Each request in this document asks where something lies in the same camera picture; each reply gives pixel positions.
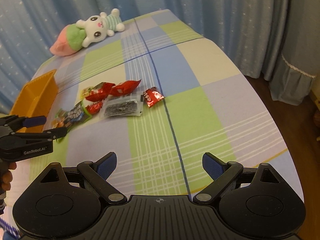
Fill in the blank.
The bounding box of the dark green chips bag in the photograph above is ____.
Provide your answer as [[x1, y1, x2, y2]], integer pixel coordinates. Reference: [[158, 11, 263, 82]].
[[52, 100, 92, 132]]

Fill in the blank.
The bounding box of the red silver snack packet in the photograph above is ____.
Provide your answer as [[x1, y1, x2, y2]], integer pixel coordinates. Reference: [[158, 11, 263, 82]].
[[85, 82, 115, 102]]

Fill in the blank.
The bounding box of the orange plastic tray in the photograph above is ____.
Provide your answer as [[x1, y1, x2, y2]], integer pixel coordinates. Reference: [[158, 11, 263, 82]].
[[10, 69, 58, 118]]

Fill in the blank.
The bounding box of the round red candy packet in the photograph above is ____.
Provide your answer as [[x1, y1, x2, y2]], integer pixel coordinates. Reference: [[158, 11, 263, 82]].
[[86, 101, 103, 115]]

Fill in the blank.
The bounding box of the yellow green candy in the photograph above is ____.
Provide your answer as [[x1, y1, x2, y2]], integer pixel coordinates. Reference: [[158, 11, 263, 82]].
[[80, 87, 93, 100]]

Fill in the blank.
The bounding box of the checkered bed cover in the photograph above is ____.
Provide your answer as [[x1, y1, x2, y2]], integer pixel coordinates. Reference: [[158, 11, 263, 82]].
[[5, 20, 303, 206]]

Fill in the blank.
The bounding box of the person's left hand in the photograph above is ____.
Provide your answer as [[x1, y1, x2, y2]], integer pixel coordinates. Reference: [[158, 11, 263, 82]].
[[1, 163, 17, 191]]

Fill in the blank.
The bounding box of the white bunny carrot plush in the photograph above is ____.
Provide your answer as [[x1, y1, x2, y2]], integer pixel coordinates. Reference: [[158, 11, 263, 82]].
[[49, 8, 125, 56]]

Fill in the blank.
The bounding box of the small dark red candy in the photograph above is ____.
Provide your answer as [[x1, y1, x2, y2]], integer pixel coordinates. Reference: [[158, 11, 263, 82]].
[[143, 87, 164, 108]]

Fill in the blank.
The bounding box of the blue star curtain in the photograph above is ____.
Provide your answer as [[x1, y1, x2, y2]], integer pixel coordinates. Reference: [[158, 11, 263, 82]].
[[1, 0, 289, 114]]

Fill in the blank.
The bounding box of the grey skirted furniture cover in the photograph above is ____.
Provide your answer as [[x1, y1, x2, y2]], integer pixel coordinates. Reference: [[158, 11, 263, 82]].
[[270, 0, 319, 105]]

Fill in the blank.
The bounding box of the clear black seaweed packet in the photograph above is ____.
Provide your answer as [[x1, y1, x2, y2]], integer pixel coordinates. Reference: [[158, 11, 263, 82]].
[[100, 92, 144, 118]]

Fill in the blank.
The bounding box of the long red snack packet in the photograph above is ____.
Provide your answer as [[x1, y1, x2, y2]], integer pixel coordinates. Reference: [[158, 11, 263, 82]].
[[110, 80, 141, 97]]

